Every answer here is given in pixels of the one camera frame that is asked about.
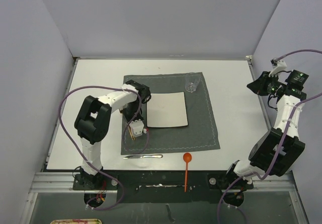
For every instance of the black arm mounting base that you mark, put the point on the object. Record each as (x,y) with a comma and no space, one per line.
(160,186)

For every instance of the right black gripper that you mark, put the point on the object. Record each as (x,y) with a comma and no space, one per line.
(258,86)

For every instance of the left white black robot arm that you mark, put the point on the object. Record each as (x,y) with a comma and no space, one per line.
(93,120)

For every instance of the floral tray edge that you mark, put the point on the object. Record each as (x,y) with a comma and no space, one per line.
(77,221)

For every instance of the orange plastic spoon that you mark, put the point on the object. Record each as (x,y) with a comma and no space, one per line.
(187,157)

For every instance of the white square plate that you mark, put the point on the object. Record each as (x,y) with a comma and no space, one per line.
(167,110)

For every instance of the clear plastic cup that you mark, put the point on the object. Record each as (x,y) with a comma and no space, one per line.
(192,81)

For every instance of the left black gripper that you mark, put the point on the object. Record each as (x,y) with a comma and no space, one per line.
(129,120)

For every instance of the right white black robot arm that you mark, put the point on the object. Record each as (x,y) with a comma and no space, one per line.
(280,147)

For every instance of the gold fork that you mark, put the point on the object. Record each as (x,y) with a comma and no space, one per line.
(131,133)

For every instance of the silver table knife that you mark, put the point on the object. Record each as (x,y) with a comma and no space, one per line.
(158,156)

